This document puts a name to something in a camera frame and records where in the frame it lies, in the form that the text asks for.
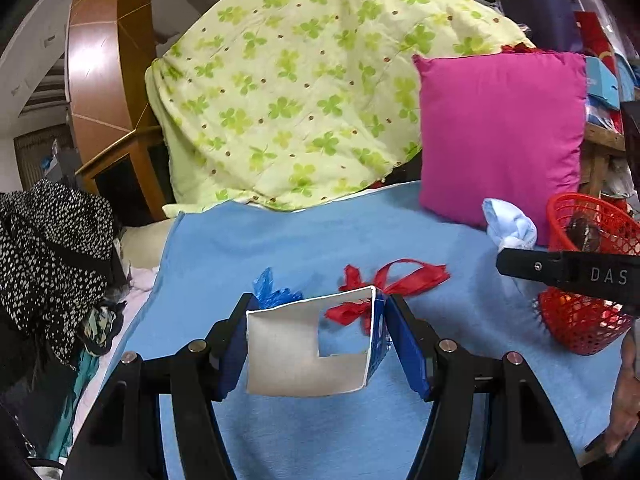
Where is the black white dotted garment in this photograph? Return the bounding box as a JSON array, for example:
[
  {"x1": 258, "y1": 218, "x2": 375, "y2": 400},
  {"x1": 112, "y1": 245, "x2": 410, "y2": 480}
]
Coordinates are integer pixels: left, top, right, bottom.
[{"x1": 1, "y1": 180, "x2": 116, "y2": 367}]

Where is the blue plastic wrapper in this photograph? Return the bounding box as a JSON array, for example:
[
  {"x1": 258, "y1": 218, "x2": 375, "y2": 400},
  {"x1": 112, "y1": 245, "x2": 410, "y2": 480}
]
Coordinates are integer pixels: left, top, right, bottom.
[{"x1": 253, "y1": 268, "x2": 304, "y2": 310}]

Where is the brown wooden cabinet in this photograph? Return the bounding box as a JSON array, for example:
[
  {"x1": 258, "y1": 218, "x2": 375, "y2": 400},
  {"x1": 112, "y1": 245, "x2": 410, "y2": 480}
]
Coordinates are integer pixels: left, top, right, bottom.
[{"x1": 66, "y1": 0, "x2": 172, "y2": 226}]

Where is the right hand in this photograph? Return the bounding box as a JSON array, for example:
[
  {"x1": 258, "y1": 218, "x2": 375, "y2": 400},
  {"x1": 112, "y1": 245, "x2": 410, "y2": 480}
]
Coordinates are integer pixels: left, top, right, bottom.
[{"x1": 604, "y1": 332, "x2": 640, "y2": 456}]

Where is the blue face mask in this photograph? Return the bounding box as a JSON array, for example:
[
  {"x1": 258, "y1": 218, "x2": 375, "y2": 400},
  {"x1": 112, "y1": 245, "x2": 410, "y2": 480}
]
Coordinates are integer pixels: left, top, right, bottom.
[{"x1": 482, "y1": 198, "x2": 538, "y2": 252}]

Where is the red mesh plastic basket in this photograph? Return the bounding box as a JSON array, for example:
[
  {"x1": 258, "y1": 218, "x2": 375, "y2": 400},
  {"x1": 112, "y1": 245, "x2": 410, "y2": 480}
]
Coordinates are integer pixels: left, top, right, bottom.
[{"x1": 538, "y1": 193, "x2": 639, "y2": 356}]

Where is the green clover pattern quilt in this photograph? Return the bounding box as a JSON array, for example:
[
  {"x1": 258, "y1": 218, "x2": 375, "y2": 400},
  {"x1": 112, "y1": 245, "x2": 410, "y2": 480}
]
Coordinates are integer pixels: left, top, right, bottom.
[{"x1": 145, "y1": 0, "x2": 525, "y2": 217}]

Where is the blue white cardboard box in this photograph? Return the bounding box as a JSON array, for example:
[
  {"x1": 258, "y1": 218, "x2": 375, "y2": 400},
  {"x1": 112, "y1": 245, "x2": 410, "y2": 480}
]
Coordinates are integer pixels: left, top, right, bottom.
[{"x1": 246, "y1": 286, "x2": 390, "y2": 398}]

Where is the magenta pillow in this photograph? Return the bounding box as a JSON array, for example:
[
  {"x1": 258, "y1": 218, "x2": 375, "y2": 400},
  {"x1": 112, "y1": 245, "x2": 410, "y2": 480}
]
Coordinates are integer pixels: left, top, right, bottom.
[{"x1": 413, "y1": 52, "x2": 587, "y2": 246}]

